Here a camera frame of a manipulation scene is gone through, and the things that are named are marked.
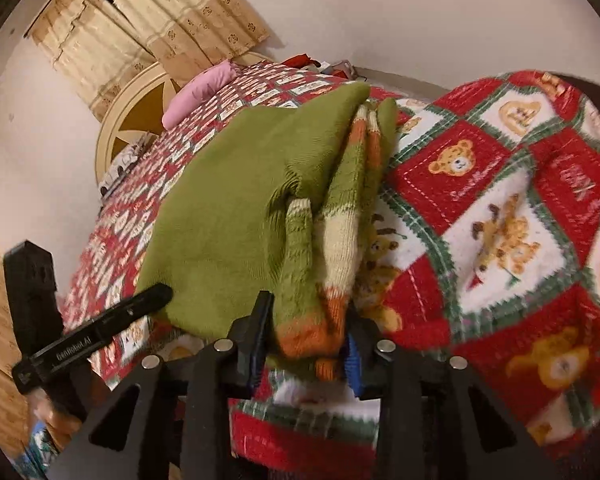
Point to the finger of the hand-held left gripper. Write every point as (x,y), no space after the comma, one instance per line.
(144,302)

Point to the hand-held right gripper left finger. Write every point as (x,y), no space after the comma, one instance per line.
(258,345)

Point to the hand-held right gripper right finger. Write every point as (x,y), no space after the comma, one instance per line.
(356,367)

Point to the green knitted sweater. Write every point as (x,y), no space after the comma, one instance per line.
(219,210)

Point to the pile of mixed clothes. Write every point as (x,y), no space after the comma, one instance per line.
(305,60)

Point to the grey patterned pillow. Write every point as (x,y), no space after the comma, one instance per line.
(122,160)

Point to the red printed bear blanket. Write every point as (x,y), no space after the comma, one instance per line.
(505,240)

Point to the pink pillow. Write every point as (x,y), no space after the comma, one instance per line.
(194,92)

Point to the cream bed headboard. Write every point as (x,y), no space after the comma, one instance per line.
(152,71)

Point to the beige floral curtain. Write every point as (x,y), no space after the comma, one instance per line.
(89,45)
(189,10)

